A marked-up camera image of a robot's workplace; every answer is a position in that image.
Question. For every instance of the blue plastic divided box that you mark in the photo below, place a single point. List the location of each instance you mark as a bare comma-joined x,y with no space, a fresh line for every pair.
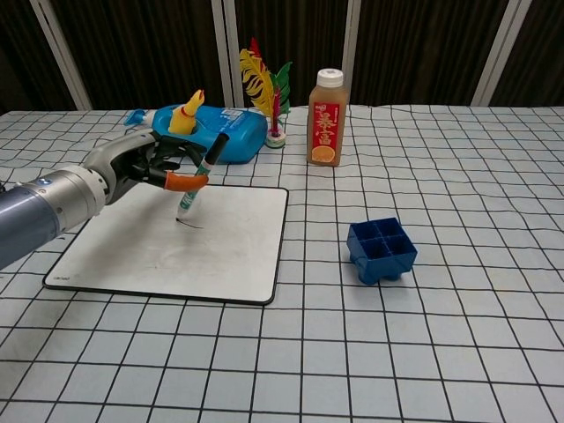
381,253

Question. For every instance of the white partition frame post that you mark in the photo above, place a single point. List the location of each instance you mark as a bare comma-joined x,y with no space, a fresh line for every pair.
227,48
59,50
350,44
498,50

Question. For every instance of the blue detergent bottle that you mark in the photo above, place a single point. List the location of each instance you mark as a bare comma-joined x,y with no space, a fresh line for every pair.
233,132

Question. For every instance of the white dry-erase board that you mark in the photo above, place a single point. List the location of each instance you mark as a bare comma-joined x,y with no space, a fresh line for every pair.
185,255

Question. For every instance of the green whiteboard marker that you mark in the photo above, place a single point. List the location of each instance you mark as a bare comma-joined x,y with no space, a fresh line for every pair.
200,178

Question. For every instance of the colourful feather shuttlecock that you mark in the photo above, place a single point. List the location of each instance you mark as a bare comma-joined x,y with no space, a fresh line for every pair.
264,90

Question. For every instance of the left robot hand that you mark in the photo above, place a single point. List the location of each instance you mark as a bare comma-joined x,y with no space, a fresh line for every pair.
132,161

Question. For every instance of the yellow rubber chicken toy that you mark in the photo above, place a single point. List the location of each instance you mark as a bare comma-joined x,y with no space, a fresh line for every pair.
187,115

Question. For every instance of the checked grid tablecloth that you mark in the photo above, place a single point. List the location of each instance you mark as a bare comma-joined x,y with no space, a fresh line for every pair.
352,343

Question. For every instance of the orange juice bottle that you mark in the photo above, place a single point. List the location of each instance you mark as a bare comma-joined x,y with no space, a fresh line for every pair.
326,128

